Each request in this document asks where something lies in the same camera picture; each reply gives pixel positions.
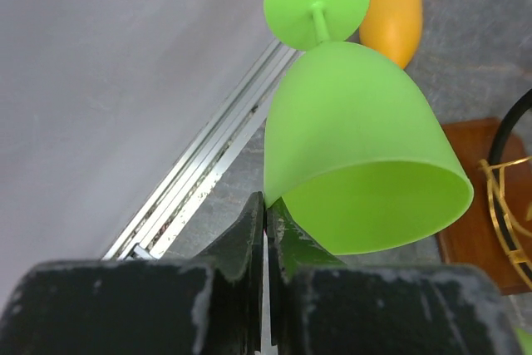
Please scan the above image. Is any gold wire wine glass rack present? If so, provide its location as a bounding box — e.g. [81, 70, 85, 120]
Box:
[435, 87, 532, 296]

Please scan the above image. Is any orange plastic goblet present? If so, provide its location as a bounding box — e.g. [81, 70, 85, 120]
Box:
[359, 0, 423, 69]

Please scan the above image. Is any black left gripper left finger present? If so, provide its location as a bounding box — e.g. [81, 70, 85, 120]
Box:
[1, 192, 264, 354]

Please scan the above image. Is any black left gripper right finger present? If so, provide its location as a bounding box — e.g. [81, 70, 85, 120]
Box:
[265, 200, 524, 354]

